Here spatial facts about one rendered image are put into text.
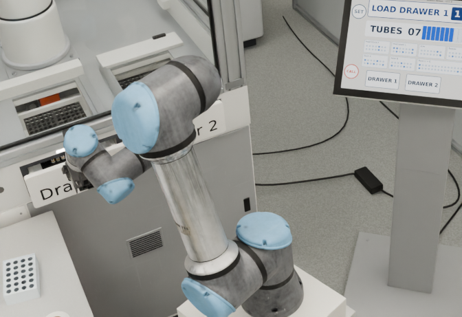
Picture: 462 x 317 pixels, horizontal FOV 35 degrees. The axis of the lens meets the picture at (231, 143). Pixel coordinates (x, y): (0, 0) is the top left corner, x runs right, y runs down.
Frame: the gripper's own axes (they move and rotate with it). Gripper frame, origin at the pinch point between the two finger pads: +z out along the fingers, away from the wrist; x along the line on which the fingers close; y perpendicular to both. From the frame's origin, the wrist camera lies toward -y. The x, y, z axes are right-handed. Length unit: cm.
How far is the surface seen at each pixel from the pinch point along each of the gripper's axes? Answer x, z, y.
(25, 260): -21.1, 3.2, 16.6
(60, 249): -11.8, 7.8, 16.0
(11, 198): -19.5, 12.4, -3.4
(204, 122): 39.5, 7.8, -4.4
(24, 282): -23.0, 0.2, 22.2
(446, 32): 103, -27, 4
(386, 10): 93, -23, -9
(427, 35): 99, -25, 3
